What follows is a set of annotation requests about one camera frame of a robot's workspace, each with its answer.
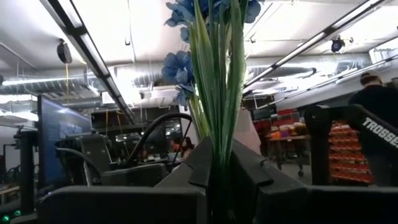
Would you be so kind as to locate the green flower stems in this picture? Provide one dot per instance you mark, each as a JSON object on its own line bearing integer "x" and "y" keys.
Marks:
{"x": 217, "y": 93}

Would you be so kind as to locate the red storage bin rack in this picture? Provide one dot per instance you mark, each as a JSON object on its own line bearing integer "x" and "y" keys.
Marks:
{"x": 345, "y": 155}

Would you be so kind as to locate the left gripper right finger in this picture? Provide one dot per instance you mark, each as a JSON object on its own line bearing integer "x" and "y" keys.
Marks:
{"x": 311, "y": 205}

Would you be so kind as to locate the blue display screen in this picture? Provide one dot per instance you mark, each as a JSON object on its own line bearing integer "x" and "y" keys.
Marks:
{"x": 59, "y": 140}

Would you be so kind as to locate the silver ventilation duct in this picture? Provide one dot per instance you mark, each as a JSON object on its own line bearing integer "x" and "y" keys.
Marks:
{"x": 46, "y": 87}
{"x": 280, "y": 72}

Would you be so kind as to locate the long ceiling light rail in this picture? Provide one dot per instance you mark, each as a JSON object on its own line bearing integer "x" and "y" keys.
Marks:
{"x": 77, "y": 31}
{"x": 311, "y": 41}

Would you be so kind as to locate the black machine housing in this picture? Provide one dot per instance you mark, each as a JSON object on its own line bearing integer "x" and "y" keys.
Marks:
{"x": 93, "y": 149}

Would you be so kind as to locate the cart with colourful bins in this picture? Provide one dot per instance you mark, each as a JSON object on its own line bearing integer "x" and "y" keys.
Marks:
{"x": 283, "y": 132}

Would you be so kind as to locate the black equipment stand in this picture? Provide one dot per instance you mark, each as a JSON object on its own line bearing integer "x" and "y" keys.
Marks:
{"x": 27, "y": 171}

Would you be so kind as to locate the person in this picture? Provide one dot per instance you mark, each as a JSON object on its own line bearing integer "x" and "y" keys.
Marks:
{"x": 376, "y": 99}

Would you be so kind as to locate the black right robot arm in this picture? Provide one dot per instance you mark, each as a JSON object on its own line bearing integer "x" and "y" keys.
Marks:
{"x": 317, "y": 143}

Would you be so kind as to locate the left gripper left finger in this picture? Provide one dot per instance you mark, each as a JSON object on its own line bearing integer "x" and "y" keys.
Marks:
{"x": 124, "y": 205}

